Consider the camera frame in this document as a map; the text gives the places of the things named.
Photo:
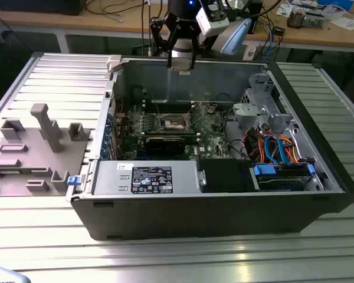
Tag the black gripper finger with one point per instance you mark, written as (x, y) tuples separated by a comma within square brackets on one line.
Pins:
[(159, 35), (193, 59)]

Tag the CPU with silver lid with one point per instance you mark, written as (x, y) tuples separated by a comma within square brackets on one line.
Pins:
[(181, 65)]

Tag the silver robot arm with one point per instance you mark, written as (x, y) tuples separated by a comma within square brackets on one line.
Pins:
[(239, 35)]

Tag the RAM slot white clips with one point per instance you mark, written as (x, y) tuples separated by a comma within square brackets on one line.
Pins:
[(149, 108), (149, 101), (191, 138)]

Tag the CPU socket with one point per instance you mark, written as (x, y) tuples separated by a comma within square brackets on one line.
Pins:
[(172, 123)]

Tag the CPU cooler heat sink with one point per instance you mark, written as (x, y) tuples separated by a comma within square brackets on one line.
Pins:
[(296, 19)]

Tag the wooden desk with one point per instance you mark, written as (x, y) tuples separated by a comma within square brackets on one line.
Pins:
[(112, 23)]

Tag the grey plastic latch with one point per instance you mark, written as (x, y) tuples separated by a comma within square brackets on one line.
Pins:
[(113, 63)]

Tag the white paper label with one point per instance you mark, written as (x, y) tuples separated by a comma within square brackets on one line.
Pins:
[(249, 54)]

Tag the black upright box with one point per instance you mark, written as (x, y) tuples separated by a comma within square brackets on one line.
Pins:
[(257, 14)]

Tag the grey metal drive cage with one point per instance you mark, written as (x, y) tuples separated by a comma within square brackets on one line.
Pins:
[(250, 110)]

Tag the green motherboard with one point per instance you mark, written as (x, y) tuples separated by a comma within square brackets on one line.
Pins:
[(212, 138)]

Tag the small black box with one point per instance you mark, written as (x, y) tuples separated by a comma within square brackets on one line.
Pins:
[(278, 31)]

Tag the black graphics card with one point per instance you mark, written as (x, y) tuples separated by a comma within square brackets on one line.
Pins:
[(165, 146)]

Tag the white paper sheet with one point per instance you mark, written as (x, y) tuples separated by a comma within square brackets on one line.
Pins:
[(345, 23), (283, 10)]

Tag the grey electronic device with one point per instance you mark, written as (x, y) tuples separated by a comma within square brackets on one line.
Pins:
[(315, 20)]

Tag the blue disk carrier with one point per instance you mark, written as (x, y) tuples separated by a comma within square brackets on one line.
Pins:
[(264, 171)]

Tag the silver power supply unit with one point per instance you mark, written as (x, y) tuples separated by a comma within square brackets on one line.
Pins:
[(112, 177)]

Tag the blue box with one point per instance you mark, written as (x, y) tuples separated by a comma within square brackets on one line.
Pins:
[(336, 3)]

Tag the hard disk drive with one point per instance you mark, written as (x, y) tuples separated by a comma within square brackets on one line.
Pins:
[(283, 184)]

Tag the black PC case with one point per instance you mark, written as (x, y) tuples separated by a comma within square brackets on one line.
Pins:
[(194, 218)]

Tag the blue case latch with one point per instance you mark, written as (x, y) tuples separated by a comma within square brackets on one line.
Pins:
[(73, 180)]

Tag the grey parts rack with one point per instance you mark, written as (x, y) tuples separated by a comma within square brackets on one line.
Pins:
[(32, 153)]

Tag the green RAM stick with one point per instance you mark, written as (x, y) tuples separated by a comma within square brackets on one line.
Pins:
[(6, 171)]

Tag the white plastic device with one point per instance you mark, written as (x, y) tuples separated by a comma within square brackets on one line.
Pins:
[(3, 274)]

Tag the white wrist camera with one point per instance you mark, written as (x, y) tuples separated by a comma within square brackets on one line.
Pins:
[(212, 23)]

